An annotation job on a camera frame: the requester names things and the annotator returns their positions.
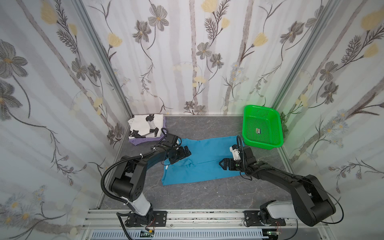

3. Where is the black mounting plate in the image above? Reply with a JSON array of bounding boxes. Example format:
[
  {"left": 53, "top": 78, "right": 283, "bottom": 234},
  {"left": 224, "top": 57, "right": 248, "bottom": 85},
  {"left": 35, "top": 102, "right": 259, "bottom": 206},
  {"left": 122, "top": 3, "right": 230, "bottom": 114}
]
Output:
[
  {"left": 243, "top": 210, "right": 286, "bottom": 227},
  {"left": 125, "top": 211, "right": 168, "bottom": 228}
]

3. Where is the teal blue t-shirt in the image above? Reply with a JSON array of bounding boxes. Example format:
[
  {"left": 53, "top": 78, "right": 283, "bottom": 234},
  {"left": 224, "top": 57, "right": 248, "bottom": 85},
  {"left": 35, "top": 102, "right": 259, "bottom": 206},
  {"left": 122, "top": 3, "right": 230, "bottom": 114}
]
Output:
[{"left": 162, "top": 136, "right": 239, "bottom": 186}]

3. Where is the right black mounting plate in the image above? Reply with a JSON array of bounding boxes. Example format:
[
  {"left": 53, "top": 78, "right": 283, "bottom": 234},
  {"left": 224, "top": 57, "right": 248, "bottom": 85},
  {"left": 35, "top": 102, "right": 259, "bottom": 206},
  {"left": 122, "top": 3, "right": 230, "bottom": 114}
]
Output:
[{"left": 243, "top": 210, "right": 286, "bottom": 227}]

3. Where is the right black cable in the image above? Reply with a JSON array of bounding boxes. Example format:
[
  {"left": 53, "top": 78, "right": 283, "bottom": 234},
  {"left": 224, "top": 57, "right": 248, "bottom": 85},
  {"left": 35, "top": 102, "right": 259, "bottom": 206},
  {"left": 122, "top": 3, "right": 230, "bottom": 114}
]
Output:
[{"left": 235, "top": 134, "right": 345, "bottom": 240}]

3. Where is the white slotted cable duct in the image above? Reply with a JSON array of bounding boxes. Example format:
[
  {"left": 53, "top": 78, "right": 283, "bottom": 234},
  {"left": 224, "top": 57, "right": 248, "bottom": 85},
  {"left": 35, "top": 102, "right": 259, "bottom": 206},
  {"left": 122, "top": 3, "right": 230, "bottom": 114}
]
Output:
[{"left": 89, "top": 229, "right": 271, "bottom": 240}]

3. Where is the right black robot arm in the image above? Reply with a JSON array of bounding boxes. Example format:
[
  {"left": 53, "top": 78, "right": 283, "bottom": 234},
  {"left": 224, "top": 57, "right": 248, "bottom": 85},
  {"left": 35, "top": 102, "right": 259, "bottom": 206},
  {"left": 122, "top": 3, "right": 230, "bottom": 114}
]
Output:
[{"left": 219, "top": 145, "right": 336, "bottom": 227}]

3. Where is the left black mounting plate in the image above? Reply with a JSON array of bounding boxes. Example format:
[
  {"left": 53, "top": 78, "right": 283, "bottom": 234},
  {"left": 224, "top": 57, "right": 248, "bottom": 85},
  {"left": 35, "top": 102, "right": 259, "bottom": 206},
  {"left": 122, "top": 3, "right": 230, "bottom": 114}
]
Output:
[{"left": 125, "top": 211, "right": 168, "bottom": 228}]

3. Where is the left black corrugated cable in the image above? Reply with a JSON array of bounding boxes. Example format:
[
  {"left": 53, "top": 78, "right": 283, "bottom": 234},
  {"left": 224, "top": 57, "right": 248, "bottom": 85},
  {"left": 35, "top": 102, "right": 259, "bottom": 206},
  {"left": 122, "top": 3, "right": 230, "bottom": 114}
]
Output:
[{"left": 100, "top": 149, "right": 157, "bottom": 208}]

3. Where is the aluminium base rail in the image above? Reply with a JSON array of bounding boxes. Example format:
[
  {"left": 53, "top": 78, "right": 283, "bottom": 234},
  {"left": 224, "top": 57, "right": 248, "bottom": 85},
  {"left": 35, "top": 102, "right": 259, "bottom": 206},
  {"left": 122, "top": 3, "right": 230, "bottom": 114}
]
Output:
[{"left": 81, "top": 209, "right": 310, "bottom": 233}]

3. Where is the green plastic basket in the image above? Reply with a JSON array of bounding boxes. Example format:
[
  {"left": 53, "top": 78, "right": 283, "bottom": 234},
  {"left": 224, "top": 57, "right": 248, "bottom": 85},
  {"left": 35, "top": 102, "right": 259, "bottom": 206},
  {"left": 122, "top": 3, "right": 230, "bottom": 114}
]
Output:
[{"left": 242, "top": 105, "right": 284, "bottom": 150}]

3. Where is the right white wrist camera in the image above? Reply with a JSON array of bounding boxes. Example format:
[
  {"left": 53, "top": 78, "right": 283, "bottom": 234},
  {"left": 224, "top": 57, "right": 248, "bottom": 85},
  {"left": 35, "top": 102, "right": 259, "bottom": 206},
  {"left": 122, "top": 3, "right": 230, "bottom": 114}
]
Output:
[{"left": 230, "top": 145, "right": 241, "bottom": 161}]

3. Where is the purple folded t-shirt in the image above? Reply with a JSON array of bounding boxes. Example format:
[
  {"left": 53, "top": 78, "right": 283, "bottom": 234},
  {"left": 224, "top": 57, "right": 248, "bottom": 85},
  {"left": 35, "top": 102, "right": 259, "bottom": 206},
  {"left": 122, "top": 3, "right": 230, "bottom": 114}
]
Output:
[{"left": 130, "top": 116, "right": 168, "bottom": 147}]

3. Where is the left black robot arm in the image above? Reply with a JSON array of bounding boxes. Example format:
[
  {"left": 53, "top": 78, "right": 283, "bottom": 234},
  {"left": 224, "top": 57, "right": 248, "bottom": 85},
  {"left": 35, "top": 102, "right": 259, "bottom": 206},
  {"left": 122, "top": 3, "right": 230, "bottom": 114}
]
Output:
[{"left": 101, "top": 134, "right": 192, "bottom": 217}]

